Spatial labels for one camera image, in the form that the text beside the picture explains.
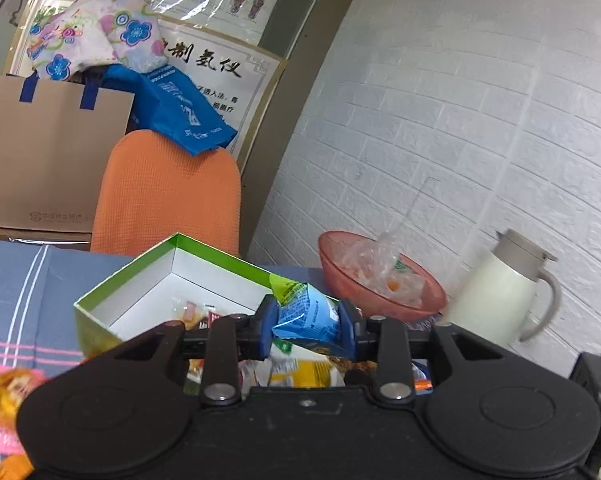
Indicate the pink translucent bowl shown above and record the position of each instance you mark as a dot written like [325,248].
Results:
[340,270]

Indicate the clear plastic bag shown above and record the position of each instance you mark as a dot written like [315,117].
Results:
[375,265]

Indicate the green cardboard box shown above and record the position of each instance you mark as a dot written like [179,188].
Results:
[145,280]

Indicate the orange chair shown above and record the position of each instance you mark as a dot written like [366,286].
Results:
[170,195]

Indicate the framed calligraphy wall poster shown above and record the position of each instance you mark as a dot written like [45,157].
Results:
[220,65]

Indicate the orange snack packet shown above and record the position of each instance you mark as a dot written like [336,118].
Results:
[13,467]

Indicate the large yellow snack packet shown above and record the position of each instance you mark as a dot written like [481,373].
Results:
[305,372]

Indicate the black electronic device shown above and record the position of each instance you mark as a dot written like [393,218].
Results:
[600,390]

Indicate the small orange candy packet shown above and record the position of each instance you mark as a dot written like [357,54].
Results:
[190,310]

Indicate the blue fabric bag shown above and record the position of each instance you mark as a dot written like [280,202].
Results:
[180,110]

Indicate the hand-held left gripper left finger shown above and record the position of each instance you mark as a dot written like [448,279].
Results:
[266,327]

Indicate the blue snack packet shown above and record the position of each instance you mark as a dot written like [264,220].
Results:
[305,317]

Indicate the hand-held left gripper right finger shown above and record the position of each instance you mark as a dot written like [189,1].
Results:
[349,332]

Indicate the floral cloth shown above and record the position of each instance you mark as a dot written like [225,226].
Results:
[105,25]

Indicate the yellow crinkly snack bag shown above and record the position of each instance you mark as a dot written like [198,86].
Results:
[10,395]

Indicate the white thermos jug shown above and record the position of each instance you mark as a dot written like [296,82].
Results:
[490,295]

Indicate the small red snack packet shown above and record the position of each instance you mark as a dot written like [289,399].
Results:
[214,318]

